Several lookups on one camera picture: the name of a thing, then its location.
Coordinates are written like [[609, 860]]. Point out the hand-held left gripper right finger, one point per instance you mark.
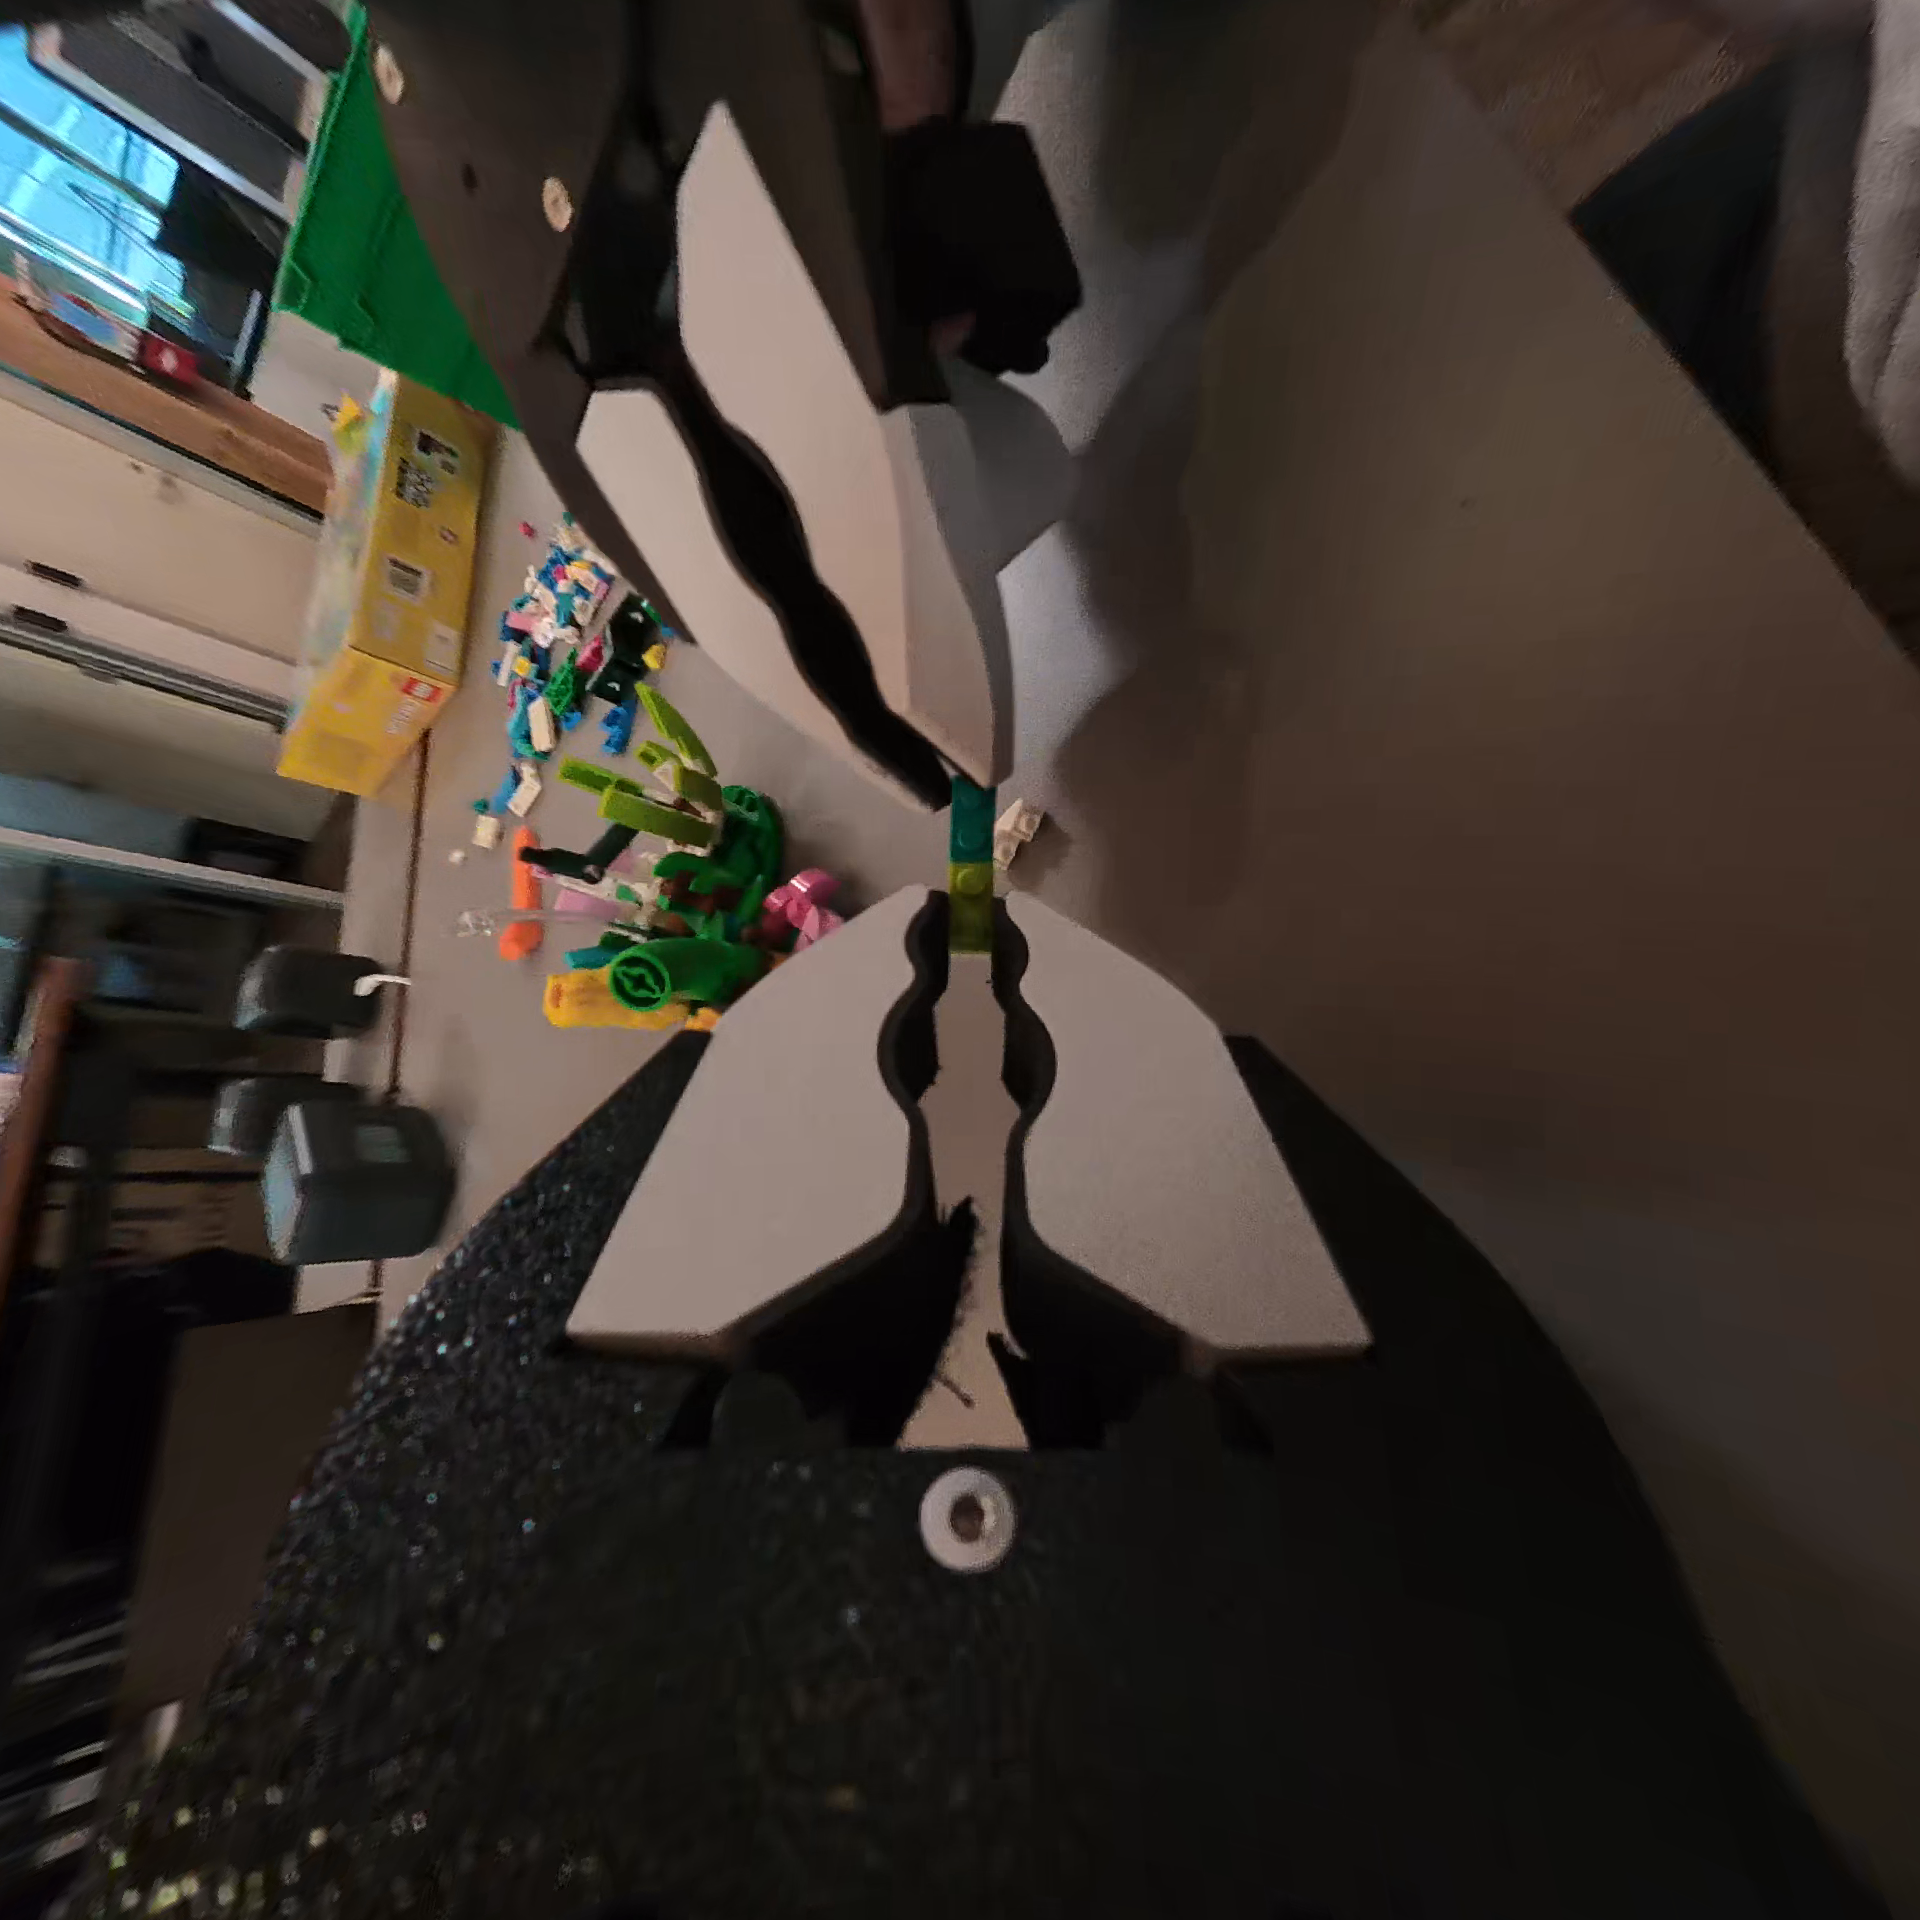
[[1169, 1186]]

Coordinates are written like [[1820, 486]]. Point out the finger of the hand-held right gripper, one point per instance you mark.
[[783, 376], [674, 511]]

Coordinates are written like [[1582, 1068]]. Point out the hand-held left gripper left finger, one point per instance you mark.
[[783, 1154]]

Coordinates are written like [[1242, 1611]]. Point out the lime lego plate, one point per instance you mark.
[[972, 909]]

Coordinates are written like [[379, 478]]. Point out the white lego piece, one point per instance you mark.
[[1017, 838]]

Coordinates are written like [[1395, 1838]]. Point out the teal lego plate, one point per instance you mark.
[[972, 818]]

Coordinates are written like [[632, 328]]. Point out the pile of loose lego pieces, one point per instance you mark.
[[560, 599]]

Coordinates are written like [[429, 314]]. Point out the lego plant model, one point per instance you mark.
[[721, 878]]

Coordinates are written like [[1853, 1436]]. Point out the yellow lego box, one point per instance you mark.
[[398, 599]]

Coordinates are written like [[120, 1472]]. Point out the orange lego piece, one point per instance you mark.
[[523, 901]]

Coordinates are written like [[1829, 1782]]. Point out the clear curved lego piece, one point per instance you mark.
[[504, 919]]

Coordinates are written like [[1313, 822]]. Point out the green plastic bin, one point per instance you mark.
[[377, 269]]

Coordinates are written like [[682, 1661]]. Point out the wooden shelf board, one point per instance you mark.
[[180, 414]]

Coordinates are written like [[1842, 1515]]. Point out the window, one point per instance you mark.
[[75, 180]]

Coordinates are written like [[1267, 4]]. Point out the dark grey box device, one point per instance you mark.
[[361, 1186]]

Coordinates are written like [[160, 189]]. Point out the white drawer cabinet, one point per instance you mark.
[[135, 540]]

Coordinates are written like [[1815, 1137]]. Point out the person's grey sweatshirt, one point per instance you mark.
[[1891, 269]]

